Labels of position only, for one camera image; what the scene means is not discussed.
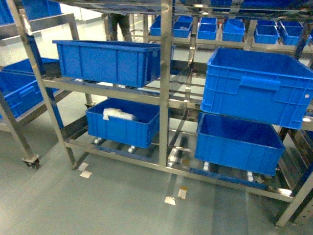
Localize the small blue rear bin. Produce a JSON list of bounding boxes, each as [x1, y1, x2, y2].
[[150, 16, 193, 38], [254, 20, 280, 45], [198, 17, 218, 40], [277, 21, 303, 46], [222, 19, 246, 42]]

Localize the blue bin shelf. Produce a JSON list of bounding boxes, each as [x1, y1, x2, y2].
[[86, 98, 160, 148], [53, 40, 161, 88], [195, 113, 286, 176]]

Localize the blue bin upper left shelf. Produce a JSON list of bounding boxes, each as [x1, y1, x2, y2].
[[53, 40, 161, 88]]

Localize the blue bin lower right shelf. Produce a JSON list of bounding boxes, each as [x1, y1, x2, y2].
[[195, 113, 286, 176]]

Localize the stainless steel shelf rack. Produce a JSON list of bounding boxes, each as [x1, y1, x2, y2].
[[7, 0, 313, 226]]

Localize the blue bin lower left shelf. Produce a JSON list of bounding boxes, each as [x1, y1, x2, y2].
[[86, 98, 160, 148]]

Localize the white plastic bag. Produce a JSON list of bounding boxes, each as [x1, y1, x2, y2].
[[103, 108, 136, 120]]

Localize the blue crate on left cart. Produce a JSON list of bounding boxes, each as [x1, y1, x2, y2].
[[0, 58, 62, 120]]

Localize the person legs dark trousers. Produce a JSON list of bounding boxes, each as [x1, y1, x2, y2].
[[110, 14, 133, 42]]

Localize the left steel cart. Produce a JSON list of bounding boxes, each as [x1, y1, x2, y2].
[[0, 14, 79, 169]]

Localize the rear steel shelf rack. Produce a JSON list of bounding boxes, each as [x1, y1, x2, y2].
[[144, 0, 313, 55]]

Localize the blue crate upper right shelf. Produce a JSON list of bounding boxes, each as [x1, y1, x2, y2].
[[200, 47, 313, 129]]

